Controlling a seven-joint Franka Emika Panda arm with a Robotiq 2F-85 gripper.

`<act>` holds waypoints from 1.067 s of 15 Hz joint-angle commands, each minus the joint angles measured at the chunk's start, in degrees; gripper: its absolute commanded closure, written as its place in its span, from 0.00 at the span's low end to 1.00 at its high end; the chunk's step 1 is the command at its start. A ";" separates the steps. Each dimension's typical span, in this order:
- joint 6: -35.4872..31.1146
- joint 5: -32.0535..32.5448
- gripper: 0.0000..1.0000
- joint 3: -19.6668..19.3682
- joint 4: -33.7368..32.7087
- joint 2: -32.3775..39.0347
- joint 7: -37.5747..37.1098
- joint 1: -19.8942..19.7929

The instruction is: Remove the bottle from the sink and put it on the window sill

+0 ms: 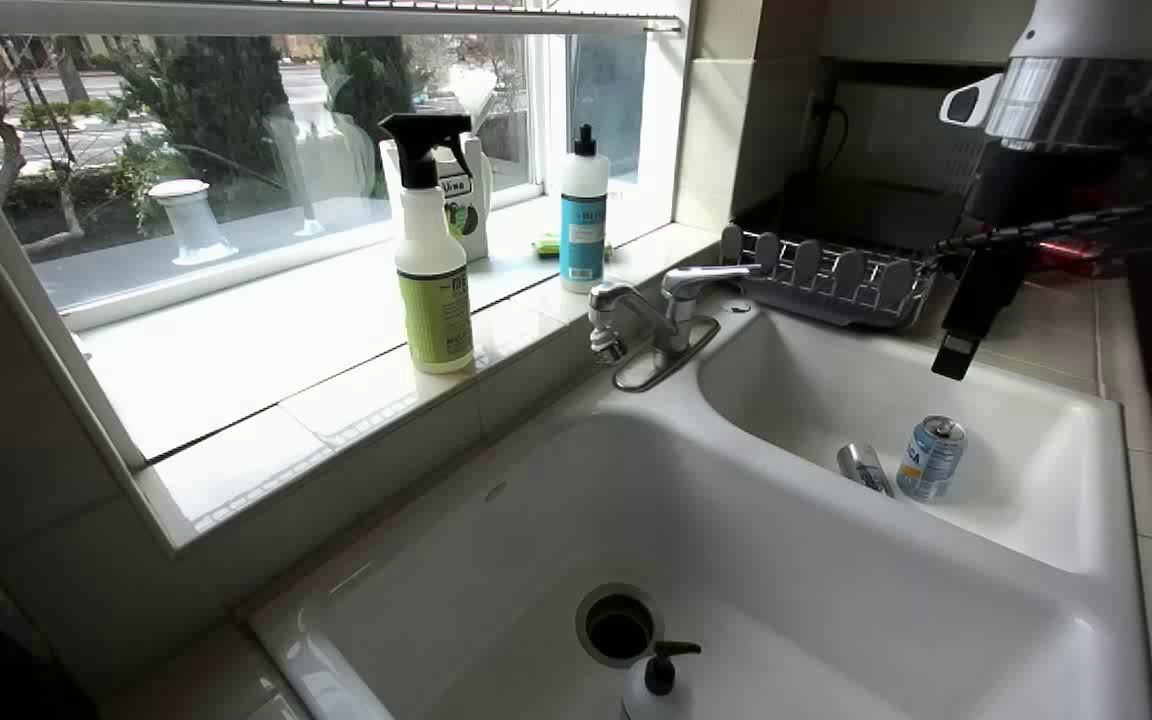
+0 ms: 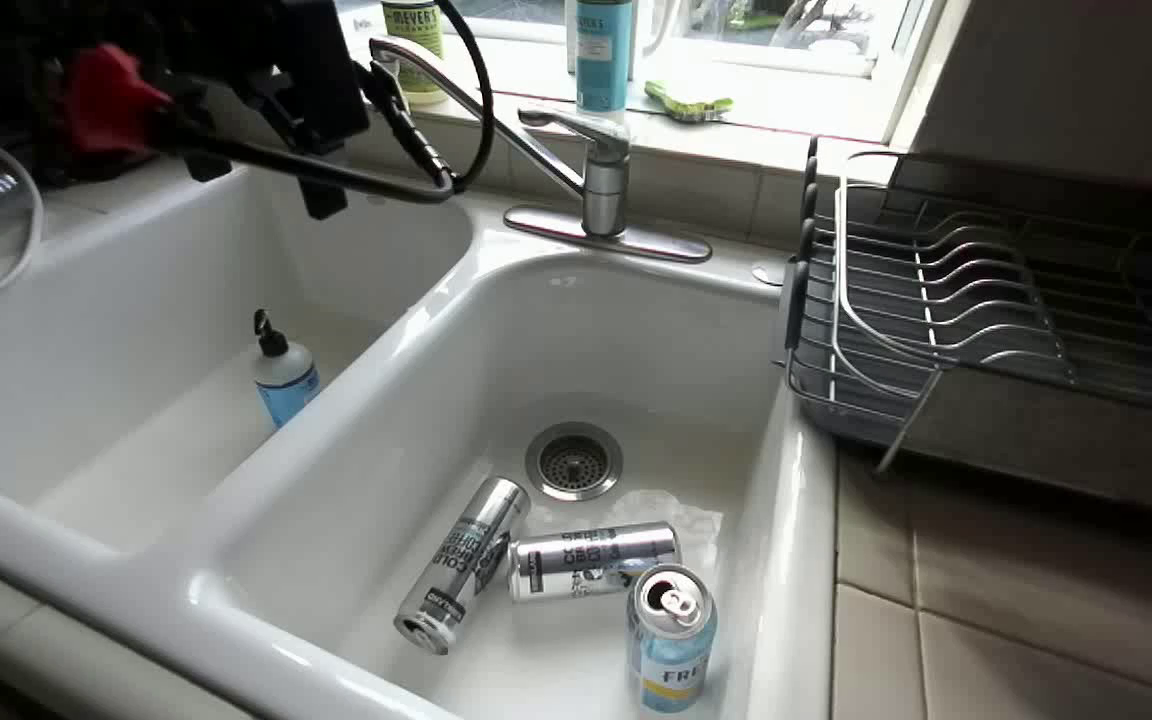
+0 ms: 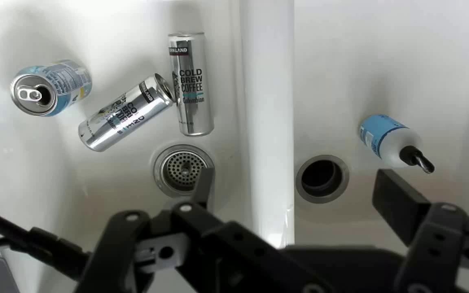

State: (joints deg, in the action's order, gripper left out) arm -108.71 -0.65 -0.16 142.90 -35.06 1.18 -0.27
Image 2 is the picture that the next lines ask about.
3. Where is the metal sink drain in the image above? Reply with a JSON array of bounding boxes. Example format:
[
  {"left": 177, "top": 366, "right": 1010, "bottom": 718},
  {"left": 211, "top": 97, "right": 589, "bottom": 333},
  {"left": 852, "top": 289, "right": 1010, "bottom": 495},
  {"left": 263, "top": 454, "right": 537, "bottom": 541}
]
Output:
[{"left": 525, "top": 420, "right": 624, "bottom": 506}]

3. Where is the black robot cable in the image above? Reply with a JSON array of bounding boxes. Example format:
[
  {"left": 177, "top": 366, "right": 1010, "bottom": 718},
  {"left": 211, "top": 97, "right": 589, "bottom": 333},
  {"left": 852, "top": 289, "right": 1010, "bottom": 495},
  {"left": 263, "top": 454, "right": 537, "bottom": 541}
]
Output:
[{"left": 172, "top": 0, "right": 499, "bottom": 207}]

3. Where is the short silver can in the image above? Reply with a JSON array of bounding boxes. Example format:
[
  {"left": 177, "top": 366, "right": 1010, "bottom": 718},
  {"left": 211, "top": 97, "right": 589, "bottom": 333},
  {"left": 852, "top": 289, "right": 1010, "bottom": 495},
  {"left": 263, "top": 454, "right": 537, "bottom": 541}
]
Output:
[{"left": 509, "top": 520, "right": 679, "bottom": 599}]

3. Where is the green label bottle on sill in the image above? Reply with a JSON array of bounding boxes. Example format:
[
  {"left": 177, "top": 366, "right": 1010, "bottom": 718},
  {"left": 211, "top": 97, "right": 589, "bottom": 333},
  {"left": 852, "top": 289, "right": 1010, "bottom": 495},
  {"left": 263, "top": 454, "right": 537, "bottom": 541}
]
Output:
[{"left": 381, "top": 0, "right": 443, "bottom": 107}]

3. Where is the chrome sink faucet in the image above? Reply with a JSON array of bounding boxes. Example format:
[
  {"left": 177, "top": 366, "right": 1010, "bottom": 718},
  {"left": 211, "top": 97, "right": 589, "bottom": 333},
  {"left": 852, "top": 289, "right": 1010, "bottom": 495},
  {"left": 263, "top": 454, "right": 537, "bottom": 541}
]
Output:
[{"left": 369, "top": 35, "right": 712, "bottom": 263}]

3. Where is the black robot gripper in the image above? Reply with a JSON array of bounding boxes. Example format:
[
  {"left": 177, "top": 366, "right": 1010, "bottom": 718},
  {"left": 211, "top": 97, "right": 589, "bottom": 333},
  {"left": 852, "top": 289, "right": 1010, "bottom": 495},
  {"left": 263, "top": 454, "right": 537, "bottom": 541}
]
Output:
[{"left": 0, "top": 0, "right": 369, "bottom": 222}]

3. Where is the grey dish drying rack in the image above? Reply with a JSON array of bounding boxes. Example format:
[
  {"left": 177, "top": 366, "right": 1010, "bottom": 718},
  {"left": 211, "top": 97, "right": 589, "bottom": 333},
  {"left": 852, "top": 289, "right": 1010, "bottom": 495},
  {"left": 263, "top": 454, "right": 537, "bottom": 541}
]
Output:
[{"left": 776, "top": 149, "right": 1152, "bottom": 514}]

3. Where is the blue upright can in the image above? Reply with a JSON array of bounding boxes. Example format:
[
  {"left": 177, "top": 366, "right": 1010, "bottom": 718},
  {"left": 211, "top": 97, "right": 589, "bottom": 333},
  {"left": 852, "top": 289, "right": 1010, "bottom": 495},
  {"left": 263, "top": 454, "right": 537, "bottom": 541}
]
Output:
[{"left": 629, "top": 564, "right": 717, "bottom": 713}]

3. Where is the teal bottle on sill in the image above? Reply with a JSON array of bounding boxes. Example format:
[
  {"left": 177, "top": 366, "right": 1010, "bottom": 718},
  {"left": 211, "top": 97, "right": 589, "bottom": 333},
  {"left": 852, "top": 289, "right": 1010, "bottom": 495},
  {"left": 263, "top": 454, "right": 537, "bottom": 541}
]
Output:
[{"left": 576, "top": 0, "right": 631, "bottom": 113}]

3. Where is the long silver can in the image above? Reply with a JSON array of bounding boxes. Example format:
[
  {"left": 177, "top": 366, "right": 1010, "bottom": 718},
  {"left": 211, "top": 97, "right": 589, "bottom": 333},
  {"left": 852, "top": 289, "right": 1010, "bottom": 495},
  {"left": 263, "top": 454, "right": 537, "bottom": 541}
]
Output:
[{"left": 397, "top": 475, "right": 527, "bottom": 658}]

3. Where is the white double basin sink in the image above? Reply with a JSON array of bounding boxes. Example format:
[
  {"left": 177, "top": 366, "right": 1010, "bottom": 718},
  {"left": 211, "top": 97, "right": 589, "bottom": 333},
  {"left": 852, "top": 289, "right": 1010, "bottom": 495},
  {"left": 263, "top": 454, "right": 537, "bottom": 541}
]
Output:
[{"left": 0, "top": 167, "right": 830, "bottom": 720}]

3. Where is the green sponge on sill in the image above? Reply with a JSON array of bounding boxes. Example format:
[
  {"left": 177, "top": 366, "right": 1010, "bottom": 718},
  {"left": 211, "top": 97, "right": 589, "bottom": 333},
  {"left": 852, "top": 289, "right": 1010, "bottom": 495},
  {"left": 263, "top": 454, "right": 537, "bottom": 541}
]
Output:
[{"left": 645, "top": 79, "right": 736, "bottom": 124}]

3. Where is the white blue soap bottle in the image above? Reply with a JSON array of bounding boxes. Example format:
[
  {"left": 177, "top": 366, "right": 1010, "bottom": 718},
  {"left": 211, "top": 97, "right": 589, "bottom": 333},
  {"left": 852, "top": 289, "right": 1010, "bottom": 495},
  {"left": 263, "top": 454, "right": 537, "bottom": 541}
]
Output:
[{"left": 252, "top": 310, "right": 321, "bottom": 430}]

